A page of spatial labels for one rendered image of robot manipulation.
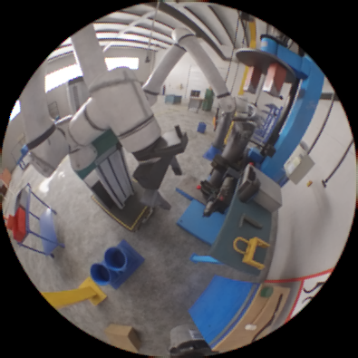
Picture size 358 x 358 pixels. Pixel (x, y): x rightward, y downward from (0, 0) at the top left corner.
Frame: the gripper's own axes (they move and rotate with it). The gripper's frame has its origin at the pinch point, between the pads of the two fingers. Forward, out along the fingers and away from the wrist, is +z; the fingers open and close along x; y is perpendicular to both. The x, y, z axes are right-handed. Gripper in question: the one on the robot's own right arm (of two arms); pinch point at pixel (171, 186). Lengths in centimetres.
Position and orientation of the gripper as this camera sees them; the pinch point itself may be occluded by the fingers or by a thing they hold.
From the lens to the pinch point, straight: 34.1
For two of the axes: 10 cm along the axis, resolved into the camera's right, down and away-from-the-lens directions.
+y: -9.2, -0.3, 4.0
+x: -2.7, 7.9, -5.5
